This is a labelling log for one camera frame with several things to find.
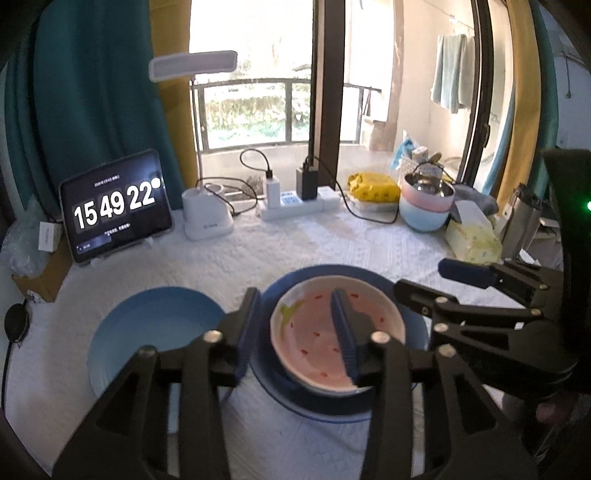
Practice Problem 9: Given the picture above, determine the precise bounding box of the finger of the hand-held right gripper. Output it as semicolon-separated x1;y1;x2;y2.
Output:
438;257;565;309
393;278;552;358

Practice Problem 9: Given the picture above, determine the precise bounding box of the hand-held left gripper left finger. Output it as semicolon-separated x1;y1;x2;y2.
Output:
53;287;264;480

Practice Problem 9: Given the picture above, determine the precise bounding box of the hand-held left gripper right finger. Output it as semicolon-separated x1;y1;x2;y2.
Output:
330;288;539;480

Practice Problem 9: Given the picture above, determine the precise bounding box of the pink watermelon print bowl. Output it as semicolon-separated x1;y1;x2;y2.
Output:
269;275;408;395

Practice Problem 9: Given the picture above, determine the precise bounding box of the dark blue bowl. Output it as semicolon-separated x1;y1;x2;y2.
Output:
249;264;430;418

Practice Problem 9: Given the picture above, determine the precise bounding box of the light blue plate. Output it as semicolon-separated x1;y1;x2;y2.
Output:
87;286;232;435

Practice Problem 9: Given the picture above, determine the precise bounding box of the person's right hand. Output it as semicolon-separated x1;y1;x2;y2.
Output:
536;399;578;428

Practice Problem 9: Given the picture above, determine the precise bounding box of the yellow tissue pack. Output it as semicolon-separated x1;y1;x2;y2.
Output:
444;200;504;265

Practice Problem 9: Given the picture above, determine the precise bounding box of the pale blue bowl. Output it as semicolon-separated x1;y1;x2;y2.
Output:
398;196;451;233

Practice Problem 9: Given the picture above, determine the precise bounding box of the grey cloth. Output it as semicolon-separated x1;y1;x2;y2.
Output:
450;189;499;222

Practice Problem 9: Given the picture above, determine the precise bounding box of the steel thermos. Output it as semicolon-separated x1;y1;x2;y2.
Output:
499;182;543;261

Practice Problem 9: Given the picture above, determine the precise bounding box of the pink steel-lined bowl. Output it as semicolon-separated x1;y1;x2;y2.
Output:
399;173;456;213

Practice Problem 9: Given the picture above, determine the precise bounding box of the white textured tablecloth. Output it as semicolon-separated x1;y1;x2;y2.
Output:
28;208;555;480

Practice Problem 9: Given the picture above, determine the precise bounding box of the yellow packet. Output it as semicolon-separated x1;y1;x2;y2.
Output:
346;172;402;206

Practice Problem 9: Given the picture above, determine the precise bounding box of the white slotted basket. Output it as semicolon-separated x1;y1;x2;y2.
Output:
401;157;446;178

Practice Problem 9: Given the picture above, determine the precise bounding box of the white desk lamp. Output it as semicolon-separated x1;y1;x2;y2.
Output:
148;50;238;241

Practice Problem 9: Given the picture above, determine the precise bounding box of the white power strip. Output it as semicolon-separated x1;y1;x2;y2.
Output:
256;187;341;221

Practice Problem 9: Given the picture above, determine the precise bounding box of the blue and white bag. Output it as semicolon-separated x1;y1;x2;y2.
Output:
392;130;430;171

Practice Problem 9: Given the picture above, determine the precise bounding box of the white charger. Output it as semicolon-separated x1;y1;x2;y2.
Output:
264;173;281;208

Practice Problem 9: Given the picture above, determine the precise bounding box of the black charger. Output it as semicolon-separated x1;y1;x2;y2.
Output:
295;157;319;201

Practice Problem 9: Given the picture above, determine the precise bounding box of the brown paper bag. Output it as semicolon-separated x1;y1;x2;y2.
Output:
369;119;393;151

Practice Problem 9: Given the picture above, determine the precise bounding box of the tablet showing clock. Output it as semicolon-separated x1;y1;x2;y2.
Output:
59;148;175;265

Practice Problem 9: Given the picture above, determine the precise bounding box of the narrow teal curtain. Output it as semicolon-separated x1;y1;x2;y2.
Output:
526;0;561;185

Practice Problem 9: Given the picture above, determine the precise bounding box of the hanging pale blue towel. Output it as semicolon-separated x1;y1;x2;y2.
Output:
430;33;467;114

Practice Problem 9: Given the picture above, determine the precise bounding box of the yellow curtain beside thermos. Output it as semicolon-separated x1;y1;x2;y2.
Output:
494;0;546;204

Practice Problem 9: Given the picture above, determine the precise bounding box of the cardboard box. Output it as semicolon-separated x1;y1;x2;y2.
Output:
11;237;75;303

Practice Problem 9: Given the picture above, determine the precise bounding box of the small white card box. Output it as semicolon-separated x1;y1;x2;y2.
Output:
39;220;63;254

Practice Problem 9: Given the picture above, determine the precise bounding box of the balcony railing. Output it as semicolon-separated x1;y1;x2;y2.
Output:
191;78;384;153

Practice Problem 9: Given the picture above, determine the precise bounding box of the yellow curtain beside lamp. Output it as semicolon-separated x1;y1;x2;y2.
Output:
148;0;201;190

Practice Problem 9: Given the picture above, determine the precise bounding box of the black round puck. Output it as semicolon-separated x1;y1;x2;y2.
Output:
4;302;34;344

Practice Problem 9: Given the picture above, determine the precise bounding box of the wide teal curtain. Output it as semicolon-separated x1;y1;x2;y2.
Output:
0;0;185;222

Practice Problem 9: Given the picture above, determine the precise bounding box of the long black charger cable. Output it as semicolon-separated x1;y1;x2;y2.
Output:
307;154;428;226

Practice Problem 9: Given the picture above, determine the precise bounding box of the black lamp cable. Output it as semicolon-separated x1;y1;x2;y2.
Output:
198;148;274;217

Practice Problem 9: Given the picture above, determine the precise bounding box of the dark sliding door frame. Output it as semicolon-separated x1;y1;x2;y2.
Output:
462;0;513;199
307;0;352;190

